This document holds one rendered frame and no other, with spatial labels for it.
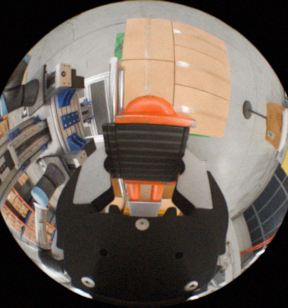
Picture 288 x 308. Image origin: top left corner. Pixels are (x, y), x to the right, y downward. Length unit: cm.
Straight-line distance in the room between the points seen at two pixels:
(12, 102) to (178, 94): 100
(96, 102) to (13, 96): 100
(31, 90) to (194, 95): 103
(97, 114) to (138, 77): 70
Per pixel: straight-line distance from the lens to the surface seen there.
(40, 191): 57
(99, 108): 124
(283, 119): 179
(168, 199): 46
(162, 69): 83
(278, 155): 744
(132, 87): 79
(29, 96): 58
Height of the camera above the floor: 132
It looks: 58 degrees down
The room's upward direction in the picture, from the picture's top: 177 degrees counter-clockwise
